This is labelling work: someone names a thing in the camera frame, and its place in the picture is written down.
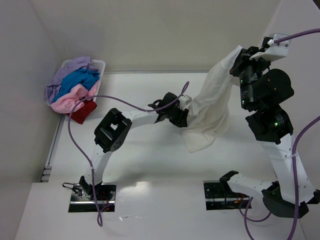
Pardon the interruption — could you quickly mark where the white t shirt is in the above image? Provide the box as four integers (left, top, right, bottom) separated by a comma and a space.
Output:
181, 45, 244, 153

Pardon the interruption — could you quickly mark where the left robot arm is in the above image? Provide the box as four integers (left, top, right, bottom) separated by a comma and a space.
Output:
79, 92, 192, 200

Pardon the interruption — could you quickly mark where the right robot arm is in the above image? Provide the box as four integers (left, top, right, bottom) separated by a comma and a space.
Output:
219, 46, 320, 219

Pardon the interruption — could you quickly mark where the white plastic laundry basket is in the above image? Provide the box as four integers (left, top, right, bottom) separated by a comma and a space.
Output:
46, 59, 106, 107

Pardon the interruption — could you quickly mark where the dark red t shirt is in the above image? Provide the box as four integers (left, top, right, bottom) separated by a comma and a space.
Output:
71, 99, 97, 125

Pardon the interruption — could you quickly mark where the blue t shirt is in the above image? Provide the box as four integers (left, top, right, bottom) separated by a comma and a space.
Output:
51, 69, 100, 104

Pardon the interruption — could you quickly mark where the pink t shirt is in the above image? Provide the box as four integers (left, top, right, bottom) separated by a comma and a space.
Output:
50, 80, 101, 114

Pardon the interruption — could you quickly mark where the lavender t shirt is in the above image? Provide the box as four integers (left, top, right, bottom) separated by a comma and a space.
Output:
45, 56, 99, 104

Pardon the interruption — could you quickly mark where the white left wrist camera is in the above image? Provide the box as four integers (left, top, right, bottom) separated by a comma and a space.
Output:
178, 95, 192, 110

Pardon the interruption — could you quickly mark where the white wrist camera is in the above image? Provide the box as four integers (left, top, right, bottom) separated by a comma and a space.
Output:
178, 95, 192, 110
250, 33, 291, 62

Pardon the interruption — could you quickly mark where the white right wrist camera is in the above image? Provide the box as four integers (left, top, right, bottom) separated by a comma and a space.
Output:
250, 33, 291, 62

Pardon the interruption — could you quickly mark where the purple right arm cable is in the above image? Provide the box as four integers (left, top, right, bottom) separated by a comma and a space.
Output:
243, 27, 320, 240

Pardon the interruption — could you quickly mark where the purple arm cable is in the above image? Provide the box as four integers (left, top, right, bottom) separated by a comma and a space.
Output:
67, 81, 190, 227
243, 27, 320, 240

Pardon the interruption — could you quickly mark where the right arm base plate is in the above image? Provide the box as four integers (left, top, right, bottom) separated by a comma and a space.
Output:
203, 181, 250, 211

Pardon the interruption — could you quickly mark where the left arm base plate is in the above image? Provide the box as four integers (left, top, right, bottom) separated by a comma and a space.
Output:
62, 181, 118, 213

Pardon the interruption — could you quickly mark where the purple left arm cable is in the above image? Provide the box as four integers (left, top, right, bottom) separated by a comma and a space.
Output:
67, 81, 190, 227

